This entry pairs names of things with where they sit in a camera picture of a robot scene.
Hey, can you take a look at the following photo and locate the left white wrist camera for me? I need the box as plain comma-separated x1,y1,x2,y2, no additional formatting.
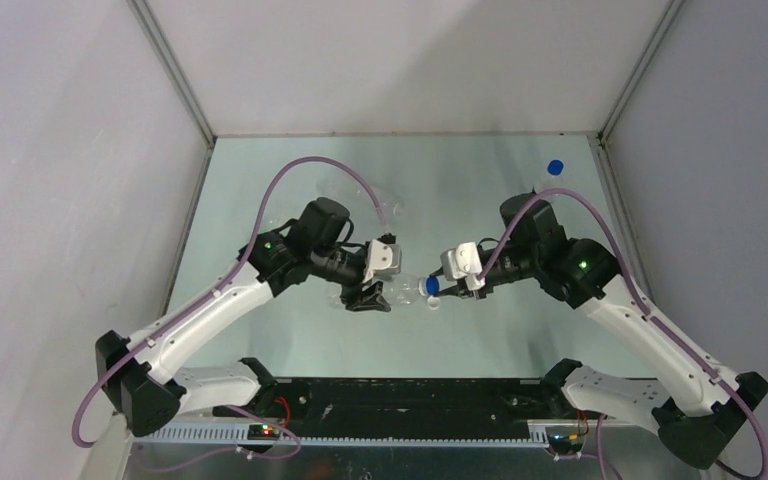
363,240,402,283

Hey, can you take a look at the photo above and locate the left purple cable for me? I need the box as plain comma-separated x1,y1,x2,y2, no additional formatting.
71,156,391,450

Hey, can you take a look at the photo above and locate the purple cable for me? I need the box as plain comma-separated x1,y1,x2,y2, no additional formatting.
476,188,768,480
71,156,391,450

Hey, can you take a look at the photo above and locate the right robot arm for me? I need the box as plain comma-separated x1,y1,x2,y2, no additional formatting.
439,188,768,478

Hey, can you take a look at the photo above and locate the left circuit board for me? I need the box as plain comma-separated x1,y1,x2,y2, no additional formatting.
246,424,282,442

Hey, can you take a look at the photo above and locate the blue cap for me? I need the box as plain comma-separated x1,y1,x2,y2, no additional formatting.
423,276,440,297
546,159,565,177

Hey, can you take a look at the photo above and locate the right circuit board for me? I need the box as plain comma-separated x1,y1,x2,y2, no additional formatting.
547,434,587,457

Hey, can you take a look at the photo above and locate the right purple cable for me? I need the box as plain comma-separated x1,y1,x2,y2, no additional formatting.
476,188,768,480

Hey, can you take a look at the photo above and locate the circuit board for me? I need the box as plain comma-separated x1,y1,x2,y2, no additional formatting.
246,424,282,442
547,434,587,457

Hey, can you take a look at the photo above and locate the white cap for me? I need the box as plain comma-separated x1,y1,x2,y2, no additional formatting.
426,297,441,310

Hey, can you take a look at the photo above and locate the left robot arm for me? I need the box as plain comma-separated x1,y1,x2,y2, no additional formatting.
95,197,401,437

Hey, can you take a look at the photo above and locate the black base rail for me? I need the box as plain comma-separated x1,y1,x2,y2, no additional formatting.
245,377,581,443

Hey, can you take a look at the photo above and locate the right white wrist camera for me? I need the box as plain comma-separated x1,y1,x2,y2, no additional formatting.
440,242,486,291

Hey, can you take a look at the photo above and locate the Pepsi label clear bottle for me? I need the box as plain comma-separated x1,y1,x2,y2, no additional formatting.
533,160,564,193

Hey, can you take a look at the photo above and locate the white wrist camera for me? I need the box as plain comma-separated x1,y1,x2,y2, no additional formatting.
440,242,486,291
363,240,402,283

